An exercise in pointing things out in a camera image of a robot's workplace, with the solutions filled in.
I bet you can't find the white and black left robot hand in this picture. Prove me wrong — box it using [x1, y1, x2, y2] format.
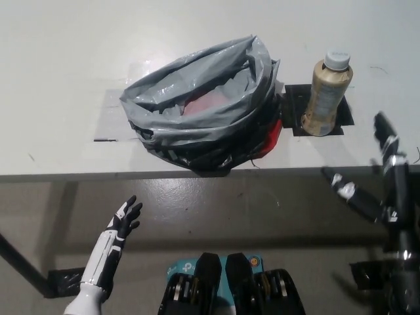
[80, 195, 144, 293]

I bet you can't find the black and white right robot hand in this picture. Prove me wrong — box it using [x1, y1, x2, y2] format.
[320, 111, 420, 259]

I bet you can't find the beige protein shake bottle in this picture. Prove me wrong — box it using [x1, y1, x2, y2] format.
[301, 47, 354, 137]

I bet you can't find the red item under bag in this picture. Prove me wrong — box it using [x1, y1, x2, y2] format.
[261, 118, 284, 159]

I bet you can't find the grey plastic bag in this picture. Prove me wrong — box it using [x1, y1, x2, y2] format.
[118, 32, 283, 171]

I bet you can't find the pink item inside bag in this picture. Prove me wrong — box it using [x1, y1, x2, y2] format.
[182, 89, 232, 116]

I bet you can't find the teal router box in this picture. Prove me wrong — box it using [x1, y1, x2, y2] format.
[165, 254, 264, 315]

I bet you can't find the black table leg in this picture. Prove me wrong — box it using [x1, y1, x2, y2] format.
[0, 231, 55, 298]

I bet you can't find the clear tape patch on table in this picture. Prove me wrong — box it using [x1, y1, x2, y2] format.
[93, 87, 145, 142]

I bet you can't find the black tape square marker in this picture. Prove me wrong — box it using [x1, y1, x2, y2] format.
[283, 83, 356, 137]

